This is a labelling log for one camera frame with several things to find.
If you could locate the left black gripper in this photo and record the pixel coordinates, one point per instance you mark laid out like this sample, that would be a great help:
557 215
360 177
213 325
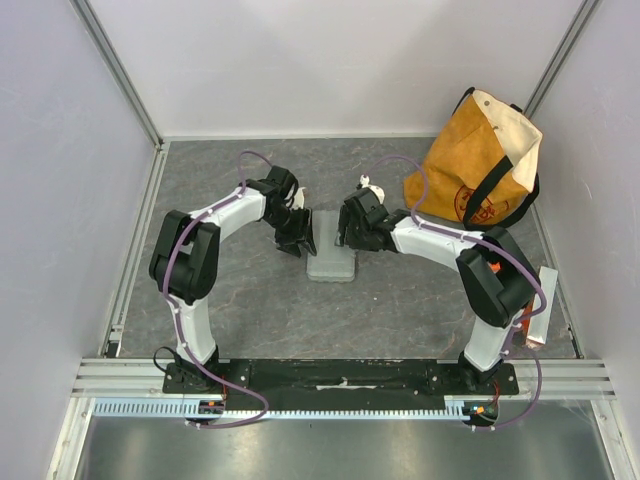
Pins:
302 235

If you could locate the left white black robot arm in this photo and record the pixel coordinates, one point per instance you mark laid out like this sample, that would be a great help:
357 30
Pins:
184 263

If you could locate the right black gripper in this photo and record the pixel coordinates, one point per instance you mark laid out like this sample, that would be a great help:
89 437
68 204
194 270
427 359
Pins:
348 226

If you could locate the grey plastic tool case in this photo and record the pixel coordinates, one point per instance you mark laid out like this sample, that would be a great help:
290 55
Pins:
332 263

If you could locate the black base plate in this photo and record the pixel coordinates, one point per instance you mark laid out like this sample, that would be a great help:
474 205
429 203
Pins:
429 376

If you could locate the blue grey cable duct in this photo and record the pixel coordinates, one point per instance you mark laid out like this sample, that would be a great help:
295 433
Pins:
196 409

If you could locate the brown canvas tote bag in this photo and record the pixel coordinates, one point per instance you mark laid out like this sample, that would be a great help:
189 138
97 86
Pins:
482 169

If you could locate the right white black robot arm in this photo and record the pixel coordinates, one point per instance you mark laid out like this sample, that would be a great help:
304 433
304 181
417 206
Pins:
499 281

